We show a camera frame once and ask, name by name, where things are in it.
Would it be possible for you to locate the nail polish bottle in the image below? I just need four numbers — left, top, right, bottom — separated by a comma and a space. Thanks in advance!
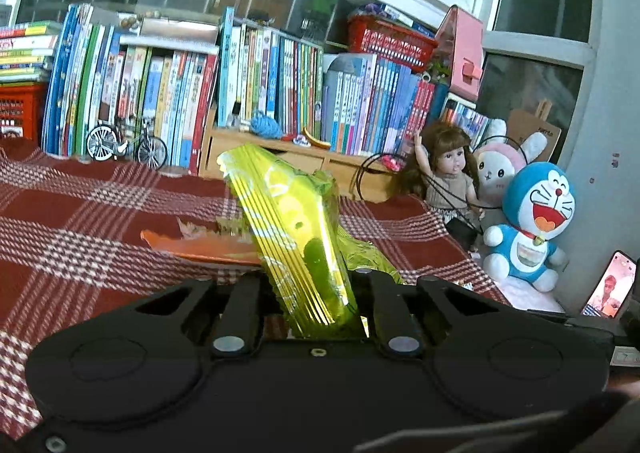
227, 101, 241, 130

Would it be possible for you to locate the red plastic crate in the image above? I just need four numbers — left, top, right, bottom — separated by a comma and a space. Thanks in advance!
0, 83, 48, 143

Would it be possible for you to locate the blue Doraemon plush toy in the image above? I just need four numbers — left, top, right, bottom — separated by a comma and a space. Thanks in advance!
483, 162, 576, 293

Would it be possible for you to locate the smartphone with lit screen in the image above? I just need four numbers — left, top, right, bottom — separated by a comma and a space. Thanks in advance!
582, 251, 637, 320

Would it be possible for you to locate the pink toy house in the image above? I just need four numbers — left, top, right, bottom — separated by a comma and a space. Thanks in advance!
434, 6, 484, 103

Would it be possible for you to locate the wooden drawer organizer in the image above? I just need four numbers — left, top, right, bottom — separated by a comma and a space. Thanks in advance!
198, 113, 392, 203

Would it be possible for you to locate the row of books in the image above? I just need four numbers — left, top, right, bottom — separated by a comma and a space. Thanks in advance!
312, 52, 437, 156
41, 4, 220, 175
214, 6, 324, 140

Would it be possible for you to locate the right row of books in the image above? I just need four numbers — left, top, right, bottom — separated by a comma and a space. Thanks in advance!
312, 52, 437, 156

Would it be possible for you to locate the miniature bicycle model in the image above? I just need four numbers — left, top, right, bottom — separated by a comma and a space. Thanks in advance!
86, 117, 168, 170

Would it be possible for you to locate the red plastic basket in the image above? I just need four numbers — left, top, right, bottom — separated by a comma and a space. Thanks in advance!
348, 14, 438, 73

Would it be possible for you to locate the black cable loop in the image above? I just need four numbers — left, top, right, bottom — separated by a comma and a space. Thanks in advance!
354, 134, 528, 249

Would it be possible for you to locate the middle row of books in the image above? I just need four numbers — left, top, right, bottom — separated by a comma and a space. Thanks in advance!
214, 6, 324, 140

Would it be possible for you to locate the brown haired doll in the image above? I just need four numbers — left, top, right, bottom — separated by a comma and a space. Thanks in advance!
394, 122, 483, 225

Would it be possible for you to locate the stack of horizontal books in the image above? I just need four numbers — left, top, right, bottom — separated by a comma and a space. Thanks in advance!
0, 21, 62, 86

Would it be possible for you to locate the orange snack box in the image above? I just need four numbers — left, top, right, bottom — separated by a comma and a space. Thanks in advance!
140, 217, 262, 267

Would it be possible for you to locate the yellow foil snack bag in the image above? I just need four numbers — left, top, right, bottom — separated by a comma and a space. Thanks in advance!
217, 143, 401, 339

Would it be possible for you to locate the left row of books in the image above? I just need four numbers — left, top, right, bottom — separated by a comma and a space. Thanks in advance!
41, 4, 220, 175

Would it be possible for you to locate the blue yarn ball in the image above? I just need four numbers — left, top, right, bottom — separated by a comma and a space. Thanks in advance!
250, 112, 283, 140

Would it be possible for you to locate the white pink bunny plush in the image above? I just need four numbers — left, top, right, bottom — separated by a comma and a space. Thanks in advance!
473, 118, 547, 208

